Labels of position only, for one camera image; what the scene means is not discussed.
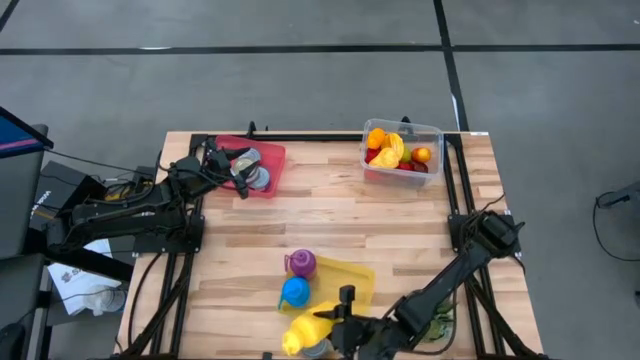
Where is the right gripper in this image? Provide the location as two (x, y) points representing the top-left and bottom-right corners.
(312, 284), (401, 360)

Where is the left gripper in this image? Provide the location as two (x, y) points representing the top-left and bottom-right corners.
(202, 138), (252, 200)

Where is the blue-labelled tin can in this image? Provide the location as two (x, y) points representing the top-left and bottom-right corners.
(248, 166), (272, 192)

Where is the yellow plastic squeeze bottle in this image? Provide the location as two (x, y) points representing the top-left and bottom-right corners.
(281, 299), (342, 357)

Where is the blue plastic squeeze bottle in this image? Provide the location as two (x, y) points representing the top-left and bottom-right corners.
(277, 276), (312, 312)

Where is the purple plastic squeeze bottle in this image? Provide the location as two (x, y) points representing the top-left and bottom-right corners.
(283, 248), (318, 280)

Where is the yellow toy pear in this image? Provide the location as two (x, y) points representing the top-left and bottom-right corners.
(368, 147), (401, 170)

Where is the yellow orange toy starfruit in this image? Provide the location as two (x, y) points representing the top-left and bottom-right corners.
(382, 132), (406, 160)

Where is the red plastic tray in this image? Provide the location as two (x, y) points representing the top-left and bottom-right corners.
(214, 134), (287, 200)

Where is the green-labelled tuna can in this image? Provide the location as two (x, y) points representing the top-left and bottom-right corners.
(301, 338), (335, 359)

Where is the yellow translucent plastic tray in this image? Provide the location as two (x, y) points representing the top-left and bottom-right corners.
(278, 254), (377, 319)

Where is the potted succulent plant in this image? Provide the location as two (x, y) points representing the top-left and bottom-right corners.
(420, 298), (457, 345)

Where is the clear plastic bin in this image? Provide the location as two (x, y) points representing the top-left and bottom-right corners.
(359, 118), (445, 189)

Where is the black box with white text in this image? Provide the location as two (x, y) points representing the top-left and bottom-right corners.
(29, 160), (109, 231)

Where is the white paper sheet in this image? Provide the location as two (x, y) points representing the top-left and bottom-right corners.
(47, 237), (124, 317)

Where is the computer monitor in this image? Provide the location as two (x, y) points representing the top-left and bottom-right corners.
(0, 105), (55, 261)

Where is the black computer mouse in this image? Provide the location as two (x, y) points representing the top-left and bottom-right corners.
(0, 322), (27, 360)

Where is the black aluminium rig frame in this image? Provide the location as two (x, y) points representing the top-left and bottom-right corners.
(117, 130), (549, 360)

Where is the yellow cable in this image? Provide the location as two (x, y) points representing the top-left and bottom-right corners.
(103, 185), (132, 202)

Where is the black floor cable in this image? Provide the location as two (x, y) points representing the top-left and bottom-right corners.
(592, 189), (640, 264)

